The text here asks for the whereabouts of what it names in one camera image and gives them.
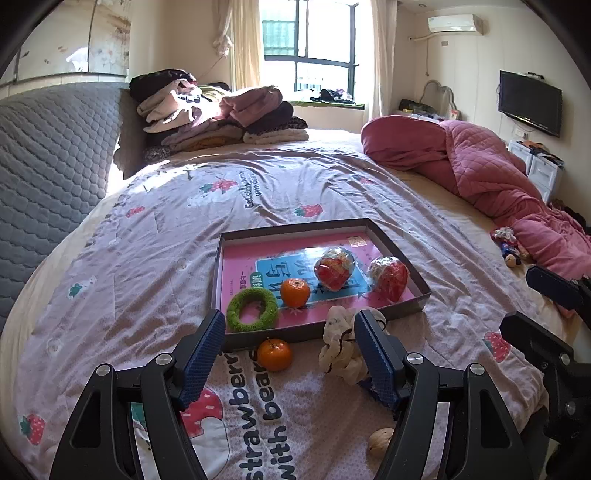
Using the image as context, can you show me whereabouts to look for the dark clothes on windowsill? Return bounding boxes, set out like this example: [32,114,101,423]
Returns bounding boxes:
[309,88,356,103]

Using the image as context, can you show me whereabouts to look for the green fuzzy ring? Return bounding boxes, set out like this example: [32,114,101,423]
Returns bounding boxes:
[226,287,280,332]

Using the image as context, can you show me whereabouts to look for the white air conditioner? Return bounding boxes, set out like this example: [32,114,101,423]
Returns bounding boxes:
[427,14,485,35]

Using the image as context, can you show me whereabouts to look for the window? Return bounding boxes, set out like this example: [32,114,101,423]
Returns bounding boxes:
[261,0,372,109]

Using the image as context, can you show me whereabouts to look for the grey quilted headboard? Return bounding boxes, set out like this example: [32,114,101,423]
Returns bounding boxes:
[0,83,139,319]

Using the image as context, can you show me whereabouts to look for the cream curtain with tie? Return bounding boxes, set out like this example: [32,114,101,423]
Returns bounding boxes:
[217,0,264,90]

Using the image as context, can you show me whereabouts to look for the foil-wrapped chocolate egg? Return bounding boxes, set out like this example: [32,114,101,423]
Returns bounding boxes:
[314,247,357,292]
[367,256,409,304]

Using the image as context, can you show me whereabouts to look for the tangerine with stem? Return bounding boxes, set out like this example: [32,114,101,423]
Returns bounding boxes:
[257,338,293,373]

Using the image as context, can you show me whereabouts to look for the small toy doll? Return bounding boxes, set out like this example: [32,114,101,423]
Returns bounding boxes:
[490,226,522,268]

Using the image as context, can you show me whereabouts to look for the pink quilt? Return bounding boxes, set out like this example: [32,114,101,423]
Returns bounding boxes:
[360,115,591,280]

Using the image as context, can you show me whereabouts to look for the white wardrobe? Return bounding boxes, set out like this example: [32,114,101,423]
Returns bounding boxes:
[0,0,132,86]

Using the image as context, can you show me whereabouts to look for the black bag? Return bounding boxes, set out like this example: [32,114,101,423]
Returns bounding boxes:
[399,98,439,117]

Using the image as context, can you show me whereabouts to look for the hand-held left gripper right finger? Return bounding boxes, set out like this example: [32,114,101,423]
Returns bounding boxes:
[353,309,522,480]

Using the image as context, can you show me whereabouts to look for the black wall television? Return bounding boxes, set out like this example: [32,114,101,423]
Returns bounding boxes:
[499,70,563,138]

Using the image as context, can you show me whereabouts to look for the shallow grey cardboard box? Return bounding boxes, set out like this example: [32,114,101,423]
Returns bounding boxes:
[211,218,432,352]

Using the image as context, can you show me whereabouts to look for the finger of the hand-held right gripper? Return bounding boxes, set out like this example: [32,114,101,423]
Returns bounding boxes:
[525,265,591,319]
[499,311,578,370]

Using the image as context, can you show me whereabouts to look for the pile of folded clothes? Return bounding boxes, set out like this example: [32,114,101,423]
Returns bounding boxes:
[129,68,309,162]

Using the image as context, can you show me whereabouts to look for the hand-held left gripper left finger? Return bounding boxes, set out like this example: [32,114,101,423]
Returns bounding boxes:
[48,308,227,480]

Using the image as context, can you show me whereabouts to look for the blue cookie packet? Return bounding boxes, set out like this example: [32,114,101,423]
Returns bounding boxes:
[360,376,386,407]

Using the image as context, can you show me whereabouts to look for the walnut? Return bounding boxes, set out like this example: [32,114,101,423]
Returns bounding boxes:
[368,427,395,459]

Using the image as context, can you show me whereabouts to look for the white drawer cabinet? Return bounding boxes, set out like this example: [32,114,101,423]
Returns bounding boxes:
[508,138,565,204]

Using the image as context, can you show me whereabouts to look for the cream scrunchie with black trim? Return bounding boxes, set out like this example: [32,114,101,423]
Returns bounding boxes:
[318,305,386,386]

